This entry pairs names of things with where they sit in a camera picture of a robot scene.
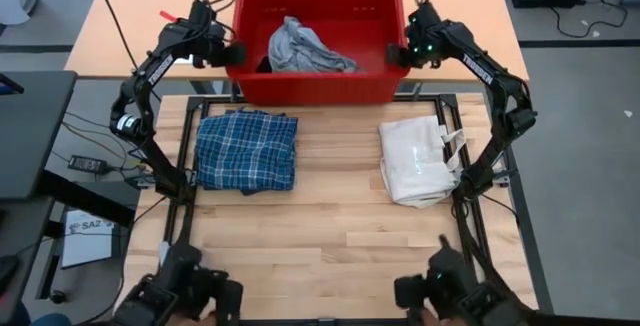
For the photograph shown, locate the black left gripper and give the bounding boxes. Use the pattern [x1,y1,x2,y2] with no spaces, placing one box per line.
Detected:
[192,23,247,70]

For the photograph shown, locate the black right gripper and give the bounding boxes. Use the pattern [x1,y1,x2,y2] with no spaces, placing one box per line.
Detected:
[387,0,446,70]

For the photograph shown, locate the light grey t-shirt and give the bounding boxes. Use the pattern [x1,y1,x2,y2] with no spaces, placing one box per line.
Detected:
[268,15,362,74]

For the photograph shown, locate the red plastic laundry bin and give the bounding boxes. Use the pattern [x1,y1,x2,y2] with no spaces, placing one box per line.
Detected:
[224,0,411,107]

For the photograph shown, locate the blue plaid pants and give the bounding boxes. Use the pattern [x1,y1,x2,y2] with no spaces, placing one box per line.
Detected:
[194,109,300,196]

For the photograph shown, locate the white cloth bag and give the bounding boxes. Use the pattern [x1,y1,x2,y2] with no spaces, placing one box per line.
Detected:
[378,114,467,210]

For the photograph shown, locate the black side table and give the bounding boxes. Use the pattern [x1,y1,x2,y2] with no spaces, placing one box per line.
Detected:
[0,70,77,201]

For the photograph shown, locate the white SA2 paper sign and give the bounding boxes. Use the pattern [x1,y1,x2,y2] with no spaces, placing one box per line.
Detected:
[60,209,117,270]

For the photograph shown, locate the person's hand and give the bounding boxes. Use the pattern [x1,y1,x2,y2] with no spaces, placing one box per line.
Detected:
[419,309,455,326]

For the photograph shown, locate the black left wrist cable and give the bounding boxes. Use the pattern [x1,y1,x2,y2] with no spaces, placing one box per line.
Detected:
[193,0,237,42]

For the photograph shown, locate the black aluminium table frame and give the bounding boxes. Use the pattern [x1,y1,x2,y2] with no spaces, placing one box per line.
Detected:
[113,92,541,326]

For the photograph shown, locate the black desk cable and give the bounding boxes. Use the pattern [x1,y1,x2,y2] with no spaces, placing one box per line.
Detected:
[88,0,162,103]

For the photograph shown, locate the black floor cable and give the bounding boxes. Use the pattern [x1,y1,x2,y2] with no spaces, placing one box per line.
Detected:
[549,0,629,39]

